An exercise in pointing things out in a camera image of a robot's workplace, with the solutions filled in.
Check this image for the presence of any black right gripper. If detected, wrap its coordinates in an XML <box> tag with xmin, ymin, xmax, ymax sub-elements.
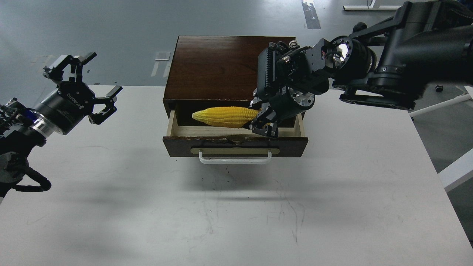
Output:
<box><xmin>33</xmin><ymin>52</ymin><xmax>123</xmax><ymax>135</ymax></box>

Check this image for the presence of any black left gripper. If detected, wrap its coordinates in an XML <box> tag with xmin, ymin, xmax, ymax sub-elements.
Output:
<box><xmin>249</xmin><ymin>41</ymin><xmax>329</xmax><ymax>139</ymax></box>

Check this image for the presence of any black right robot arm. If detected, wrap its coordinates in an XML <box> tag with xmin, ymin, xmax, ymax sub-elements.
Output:
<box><xmin>163</xmin><ymin>0</ymin><xmax>472</xmax><ymax>138</ymax></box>

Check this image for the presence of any dark wooden drawer cabinet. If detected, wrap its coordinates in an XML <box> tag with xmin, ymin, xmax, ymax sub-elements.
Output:
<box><xmin>163</xmin><ymin>35</ymin><xmax>294</xmax><ymax>113</ymax></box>

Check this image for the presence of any yellow corn cob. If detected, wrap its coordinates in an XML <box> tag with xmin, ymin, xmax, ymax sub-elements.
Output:
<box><xmin>191</xmin><ymin>106</ymin><xmax>259</xmax><ymax>128</ymax></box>

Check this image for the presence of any wooden drawer with white handle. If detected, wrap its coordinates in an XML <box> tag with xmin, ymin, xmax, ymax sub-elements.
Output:
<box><xmin>163</xmin><ymin>100</ymin><xmax>309</xmax><ymax>159</ymax></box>

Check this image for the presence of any white desk base bar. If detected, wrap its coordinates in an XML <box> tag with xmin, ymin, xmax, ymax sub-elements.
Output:
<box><xmin>343</xmin><ymin>0</ymin><xmax>401</xmax><ymax>11</ymax></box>

